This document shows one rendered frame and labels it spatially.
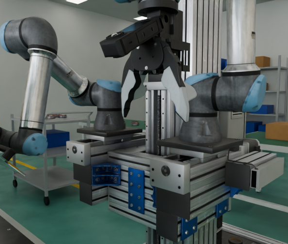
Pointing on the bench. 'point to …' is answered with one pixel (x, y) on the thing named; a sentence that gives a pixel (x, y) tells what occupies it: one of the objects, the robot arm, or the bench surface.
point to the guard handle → (8, 153)
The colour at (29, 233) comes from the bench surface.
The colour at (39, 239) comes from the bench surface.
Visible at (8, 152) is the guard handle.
